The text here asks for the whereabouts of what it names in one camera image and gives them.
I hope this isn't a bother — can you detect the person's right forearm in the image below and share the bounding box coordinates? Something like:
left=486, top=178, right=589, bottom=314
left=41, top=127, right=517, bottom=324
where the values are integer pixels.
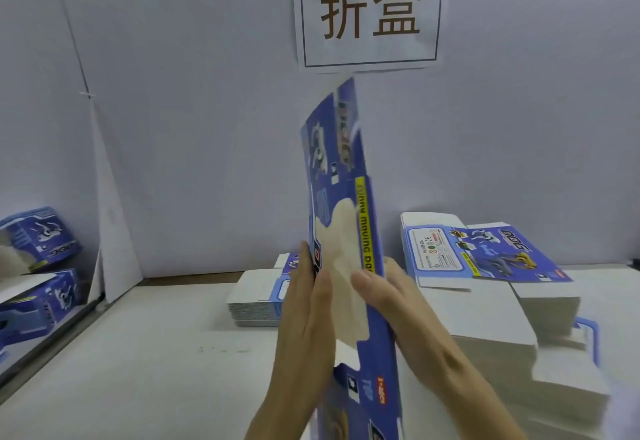
left=430, top=365, right=531, bottom=440

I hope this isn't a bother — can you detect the pile of blue boxes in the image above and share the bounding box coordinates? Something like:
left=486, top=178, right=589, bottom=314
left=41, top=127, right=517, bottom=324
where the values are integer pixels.
left=0, top=206, right=87, bottom=358

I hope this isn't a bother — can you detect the white paper wall sign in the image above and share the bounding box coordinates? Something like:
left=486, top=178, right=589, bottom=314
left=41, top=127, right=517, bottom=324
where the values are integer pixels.
left=292, top=0, right=451, bottom=74

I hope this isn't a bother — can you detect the blue dog-print cardboard box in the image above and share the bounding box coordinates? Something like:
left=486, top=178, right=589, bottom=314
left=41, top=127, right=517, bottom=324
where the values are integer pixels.
left=300, top=76, right=404, bottom=440

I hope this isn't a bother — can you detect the stack of boxes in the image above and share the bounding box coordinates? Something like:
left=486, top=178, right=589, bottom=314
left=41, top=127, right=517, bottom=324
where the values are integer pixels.
left=226, top=253, right=301, bottom=329
left=400, top=211, right=613, bottom=440

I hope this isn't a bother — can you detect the person's left hand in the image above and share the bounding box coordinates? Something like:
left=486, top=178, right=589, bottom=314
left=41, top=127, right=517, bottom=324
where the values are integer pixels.
left=262, top=241, right=338, bottom=418

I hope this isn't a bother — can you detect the person's right hand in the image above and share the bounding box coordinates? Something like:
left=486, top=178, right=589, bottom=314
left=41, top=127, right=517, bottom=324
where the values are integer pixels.
left=350, top=257, right=473, bottom=393

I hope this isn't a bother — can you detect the person's left forearm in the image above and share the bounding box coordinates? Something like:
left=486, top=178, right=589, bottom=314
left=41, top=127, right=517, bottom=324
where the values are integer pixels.
left=245, top=399, right=321, bottom=440

